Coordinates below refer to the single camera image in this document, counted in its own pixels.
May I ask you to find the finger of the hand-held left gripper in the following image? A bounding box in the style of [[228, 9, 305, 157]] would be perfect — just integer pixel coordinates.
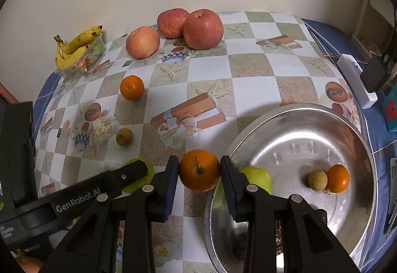
[[50, 159, 149, 224]]

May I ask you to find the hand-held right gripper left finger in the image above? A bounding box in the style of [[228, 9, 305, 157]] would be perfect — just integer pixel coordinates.
[[42, 155, 180, 273]]

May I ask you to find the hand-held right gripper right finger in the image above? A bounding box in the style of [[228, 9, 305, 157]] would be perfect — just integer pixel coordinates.
[[219, 155, 361, 273]]

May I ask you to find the green fruit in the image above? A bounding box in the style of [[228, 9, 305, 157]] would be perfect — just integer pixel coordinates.
[[213, 166, 273, 209], [122, 158, 155, 194]]

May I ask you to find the orange with stem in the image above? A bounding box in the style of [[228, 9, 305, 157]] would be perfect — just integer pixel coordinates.
[[178, 149, 221, 193]]

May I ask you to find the round metal basin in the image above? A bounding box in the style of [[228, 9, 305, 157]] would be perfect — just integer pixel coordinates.
[[203, 103, 378, 273]]

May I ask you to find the small tan round fruit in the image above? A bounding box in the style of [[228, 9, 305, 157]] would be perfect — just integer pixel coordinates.
[[308, 169, 329, 192]]

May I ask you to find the small olive round fruit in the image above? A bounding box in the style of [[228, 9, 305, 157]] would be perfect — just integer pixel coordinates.
[[116, 128, 134, 147]]

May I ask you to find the small orange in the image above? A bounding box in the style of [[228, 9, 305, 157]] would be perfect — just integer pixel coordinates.
[[120, 75, 145, 101]]

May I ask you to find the checkered printed tablecloth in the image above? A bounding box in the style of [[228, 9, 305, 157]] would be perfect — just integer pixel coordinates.
[[31, 11, 397, 273]]

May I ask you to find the clear plastic food container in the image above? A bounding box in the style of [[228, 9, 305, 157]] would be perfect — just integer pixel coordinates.
[[57, 35, 107, 78]]

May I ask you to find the bunch of yellow bananas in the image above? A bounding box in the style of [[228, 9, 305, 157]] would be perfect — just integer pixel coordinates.
[[54, 24, 103, 70]]

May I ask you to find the pale pink apple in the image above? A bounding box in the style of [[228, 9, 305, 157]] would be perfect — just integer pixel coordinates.
[[125, 26, 161, 60]]

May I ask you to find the large red apple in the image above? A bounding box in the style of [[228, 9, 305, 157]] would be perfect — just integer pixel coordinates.
[[183, 9, 224, 50]]

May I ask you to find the black smartphone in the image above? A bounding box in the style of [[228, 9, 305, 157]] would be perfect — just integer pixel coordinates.
[[386, 158, 397, 234]]

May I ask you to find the white power strip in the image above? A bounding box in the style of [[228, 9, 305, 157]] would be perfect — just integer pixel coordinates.
[[337, 54, 378, 110]]

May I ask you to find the teal toy box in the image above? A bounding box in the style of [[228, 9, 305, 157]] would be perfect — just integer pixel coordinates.
[[381, 96, 397, 133]]

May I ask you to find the black power adapter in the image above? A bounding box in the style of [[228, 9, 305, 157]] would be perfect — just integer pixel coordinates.
[[359, 55, 392, 94]]

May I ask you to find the white wooden chair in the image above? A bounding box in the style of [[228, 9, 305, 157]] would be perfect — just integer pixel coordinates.
[[351, 0, 393, 56]]

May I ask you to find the thin wire rack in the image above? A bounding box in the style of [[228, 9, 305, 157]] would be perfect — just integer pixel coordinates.
[[305, 23, 342, 58]]

